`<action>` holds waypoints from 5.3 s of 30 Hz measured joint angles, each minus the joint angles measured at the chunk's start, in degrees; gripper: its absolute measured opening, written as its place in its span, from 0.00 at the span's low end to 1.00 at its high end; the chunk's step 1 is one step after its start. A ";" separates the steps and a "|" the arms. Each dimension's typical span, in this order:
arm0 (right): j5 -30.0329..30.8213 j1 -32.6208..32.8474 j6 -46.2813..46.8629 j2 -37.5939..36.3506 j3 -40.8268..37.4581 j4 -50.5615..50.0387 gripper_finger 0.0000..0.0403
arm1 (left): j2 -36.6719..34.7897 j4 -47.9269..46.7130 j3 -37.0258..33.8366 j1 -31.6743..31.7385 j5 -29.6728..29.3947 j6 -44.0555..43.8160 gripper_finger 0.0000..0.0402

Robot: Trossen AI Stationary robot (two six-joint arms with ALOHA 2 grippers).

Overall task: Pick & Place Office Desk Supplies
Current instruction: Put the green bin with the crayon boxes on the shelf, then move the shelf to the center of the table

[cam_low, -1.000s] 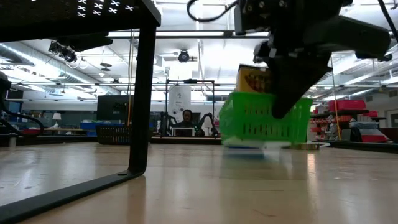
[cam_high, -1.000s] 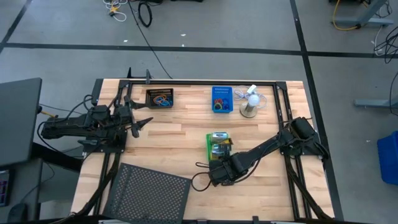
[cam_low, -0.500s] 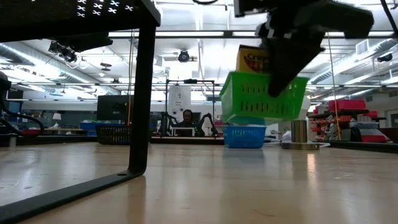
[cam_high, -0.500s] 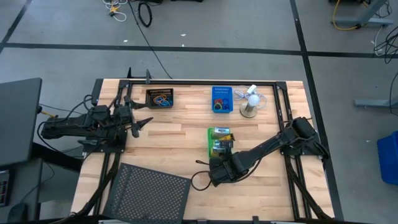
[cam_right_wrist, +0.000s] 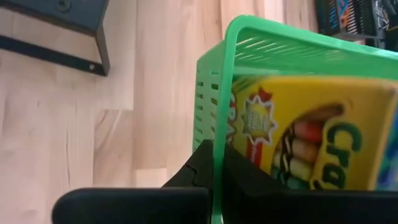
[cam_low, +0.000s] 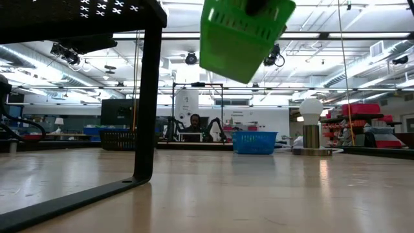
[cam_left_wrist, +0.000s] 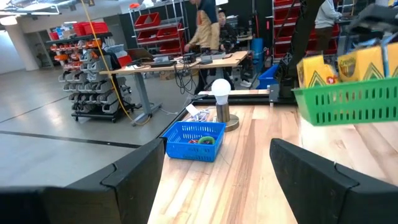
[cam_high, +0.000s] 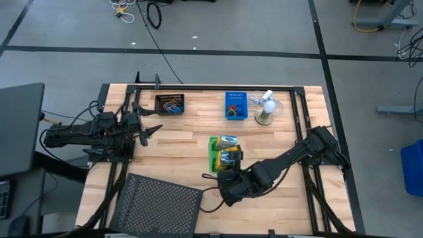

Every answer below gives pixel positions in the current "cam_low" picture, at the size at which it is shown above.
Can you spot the black ceiling fixture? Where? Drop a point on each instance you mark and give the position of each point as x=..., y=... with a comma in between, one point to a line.
x=400, y=59

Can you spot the white cylinder post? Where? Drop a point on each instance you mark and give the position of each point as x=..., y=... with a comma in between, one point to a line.
x=13, y=147

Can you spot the black ceiling camera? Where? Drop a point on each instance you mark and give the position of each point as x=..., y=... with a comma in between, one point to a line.
x=191, y=58
x=66, y=55

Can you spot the black overhead camera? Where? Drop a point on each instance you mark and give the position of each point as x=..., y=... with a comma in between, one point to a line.
x=271, y=56

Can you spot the small background table lamp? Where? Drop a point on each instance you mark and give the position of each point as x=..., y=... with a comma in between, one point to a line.
x=59, y=121

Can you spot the brass lamp base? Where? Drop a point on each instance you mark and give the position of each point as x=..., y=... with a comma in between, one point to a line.
x=311, y=137

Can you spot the black perforated metal shelf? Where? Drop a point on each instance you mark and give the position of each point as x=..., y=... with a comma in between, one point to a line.
x=147, y=113

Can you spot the shelf rack red bins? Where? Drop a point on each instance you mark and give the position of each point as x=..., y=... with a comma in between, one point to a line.
x=360, y=109

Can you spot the black background robot arm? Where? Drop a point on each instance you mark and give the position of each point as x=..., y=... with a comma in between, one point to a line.
x=215, y=126
x=171, y=127

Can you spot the black plastic basket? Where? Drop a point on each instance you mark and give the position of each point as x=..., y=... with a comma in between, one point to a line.
x=116, y=139

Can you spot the black background rig frame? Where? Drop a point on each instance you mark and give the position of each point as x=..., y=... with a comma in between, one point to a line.
x=197, y=84

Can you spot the red background bins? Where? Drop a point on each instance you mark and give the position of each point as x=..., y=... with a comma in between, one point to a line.
x=252, y=128

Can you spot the green plastic basket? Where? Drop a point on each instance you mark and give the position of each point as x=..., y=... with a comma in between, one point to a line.
x=233, y=48

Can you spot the person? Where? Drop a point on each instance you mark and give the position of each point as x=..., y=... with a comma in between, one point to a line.
x=194, y=124

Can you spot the black monitor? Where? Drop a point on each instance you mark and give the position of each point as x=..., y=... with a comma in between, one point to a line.
x=116, y=111

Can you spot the blue plastic basket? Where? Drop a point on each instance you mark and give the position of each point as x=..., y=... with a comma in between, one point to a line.
x=254, y=142

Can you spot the white background panel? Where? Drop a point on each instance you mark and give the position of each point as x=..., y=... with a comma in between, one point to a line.
x=186, y=102

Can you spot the white light bulb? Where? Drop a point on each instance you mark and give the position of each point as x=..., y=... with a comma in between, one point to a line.
x=311, y=108

